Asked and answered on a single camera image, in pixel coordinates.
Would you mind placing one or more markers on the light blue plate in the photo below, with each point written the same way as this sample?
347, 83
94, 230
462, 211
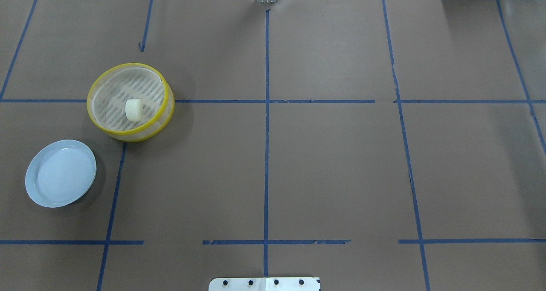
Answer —
60, 174

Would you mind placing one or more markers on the white mounting plate with bolts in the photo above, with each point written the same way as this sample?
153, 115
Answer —
265, 284

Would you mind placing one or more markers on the yellow rimmed steamer basket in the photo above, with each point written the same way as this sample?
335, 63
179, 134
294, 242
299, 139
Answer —
110, 92

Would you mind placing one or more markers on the white steamed bun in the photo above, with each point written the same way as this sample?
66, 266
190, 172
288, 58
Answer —
134, 110

